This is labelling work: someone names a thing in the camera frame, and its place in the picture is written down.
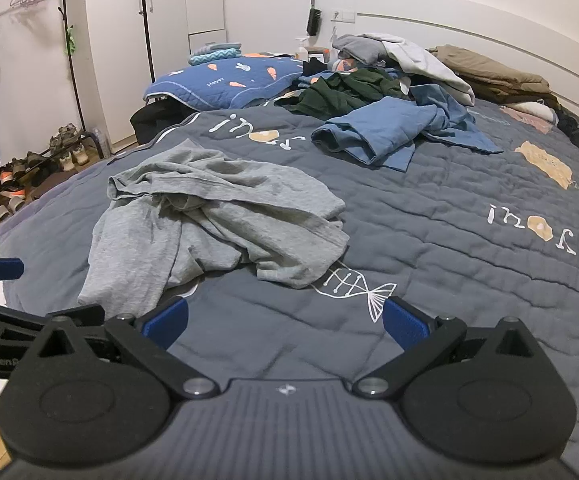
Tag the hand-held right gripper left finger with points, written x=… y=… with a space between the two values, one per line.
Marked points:
x=167 y=317

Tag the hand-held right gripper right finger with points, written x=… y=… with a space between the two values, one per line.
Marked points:
x=404 y=325

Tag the grey T-shirt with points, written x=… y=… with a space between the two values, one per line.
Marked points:
x=219 y=225

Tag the black clothes rack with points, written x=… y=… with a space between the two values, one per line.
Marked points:
x=78 y=95

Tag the khaki folded clothes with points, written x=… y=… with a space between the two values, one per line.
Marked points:
x=494 y=75

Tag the grey quilted bedspread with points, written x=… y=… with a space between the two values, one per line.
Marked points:
x=444 y=260

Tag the dark cloth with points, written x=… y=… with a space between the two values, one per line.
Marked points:
x=152 y=122

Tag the blue shirt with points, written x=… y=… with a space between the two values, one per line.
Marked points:
x=374 y=130

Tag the white wardrobe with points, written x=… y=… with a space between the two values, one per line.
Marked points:
x=114 y=60

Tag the green clip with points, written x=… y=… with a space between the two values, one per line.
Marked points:
x=72 y=40

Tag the dark green garment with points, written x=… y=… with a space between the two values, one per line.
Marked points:
x=339 y=90

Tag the cream folded garment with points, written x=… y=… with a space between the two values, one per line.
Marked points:
x=532 y=112

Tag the white garment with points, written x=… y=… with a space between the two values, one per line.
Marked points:
x=419 y=60

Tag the colourful patterned cloth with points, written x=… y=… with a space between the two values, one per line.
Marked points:
x=343 y=65

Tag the teal striped folded towel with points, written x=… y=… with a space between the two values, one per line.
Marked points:
x=217 y=54

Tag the grey garment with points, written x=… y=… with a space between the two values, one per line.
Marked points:
x=359 y=47

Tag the white bottle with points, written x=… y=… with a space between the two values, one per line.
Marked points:
x=301 y=50

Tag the black hairbrush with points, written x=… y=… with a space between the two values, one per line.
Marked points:
x=313 y=22

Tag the white headboard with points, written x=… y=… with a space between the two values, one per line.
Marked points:
x=494 y=20

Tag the white wall switch plate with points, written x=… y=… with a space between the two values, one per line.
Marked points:
x=343 y=15

